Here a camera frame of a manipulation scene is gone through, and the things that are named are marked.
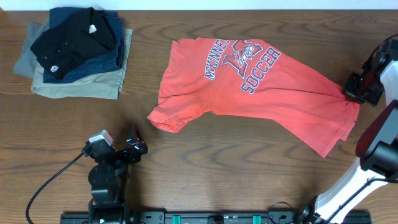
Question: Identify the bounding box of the grey folded garment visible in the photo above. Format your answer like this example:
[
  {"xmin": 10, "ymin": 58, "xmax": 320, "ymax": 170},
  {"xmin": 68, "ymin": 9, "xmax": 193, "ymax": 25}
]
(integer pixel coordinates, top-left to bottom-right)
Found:
[{"xmin": 13, "ymin": 17, "xmax": 50, "ymax": 79}]

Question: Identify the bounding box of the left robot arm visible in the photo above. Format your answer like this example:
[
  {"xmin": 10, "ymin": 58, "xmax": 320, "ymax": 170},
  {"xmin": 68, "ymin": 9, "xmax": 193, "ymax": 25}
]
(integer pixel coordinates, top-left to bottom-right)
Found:
[{"xmin": 82, "ymin": 124, "xmax": 148, "ymax": 224}]

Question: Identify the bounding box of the red soccer t-shirt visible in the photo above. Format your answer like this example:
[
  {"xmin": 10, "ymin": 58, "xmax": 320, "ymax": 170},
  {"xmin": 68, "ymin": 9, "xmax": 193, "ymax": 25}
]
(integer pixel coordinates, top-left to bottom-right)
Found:
[{"xmin": 148, "ymin": 37, "xmax": 360, "ymax": 157}]

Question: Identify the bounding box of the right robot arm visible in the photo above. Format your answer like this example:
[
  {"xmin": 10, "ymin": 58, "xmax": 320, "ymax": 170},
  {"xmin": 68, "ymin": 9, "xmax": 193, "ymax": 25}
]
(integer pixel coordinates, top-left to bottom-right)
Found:
[{"xmin": 294, "ymin": 35, "xmax": 397, "ymax": 223}]

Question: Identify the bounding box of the khaki folded garment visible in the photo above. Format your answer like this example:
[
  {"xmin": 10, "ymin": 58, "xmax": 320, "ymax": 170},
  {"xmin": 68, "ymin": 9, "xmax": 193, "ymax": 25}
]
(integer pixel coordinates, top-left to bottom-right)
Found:
[{"xmin": 31, "ymin": 29, "xmax": 133, "ymax": 100}]

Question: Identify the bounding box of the navy folded shirt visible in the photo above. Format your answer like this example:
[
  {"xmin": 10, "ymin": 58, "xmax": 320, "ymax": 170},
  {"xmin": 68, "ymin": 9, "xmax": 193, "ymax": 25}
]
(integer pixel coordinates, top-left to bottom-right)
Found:
[{"xmin": 43, "ymin": 11, "xmax": 124, "ymax": 83}]

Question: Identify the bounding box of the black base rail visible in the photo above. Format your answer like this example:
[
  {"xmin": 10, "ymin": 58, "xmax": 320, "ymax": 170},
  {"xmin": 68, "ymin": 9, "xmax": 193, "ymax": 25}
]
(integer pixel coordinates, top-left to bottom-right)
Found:
[{"xmin": 60, "ymin": 210, "xmax": 373, "ymax": 224}]

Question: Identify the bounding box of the black folded polo shirt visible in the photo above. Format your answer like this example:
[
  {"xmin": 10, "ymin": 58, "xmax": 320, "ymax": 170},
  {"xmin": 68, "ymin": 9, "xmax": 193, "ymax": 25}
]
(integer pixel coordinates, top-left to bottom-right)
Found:
[{"xmin": 30, "ymin": 7, "xmax": 116, "ymax": 81}]

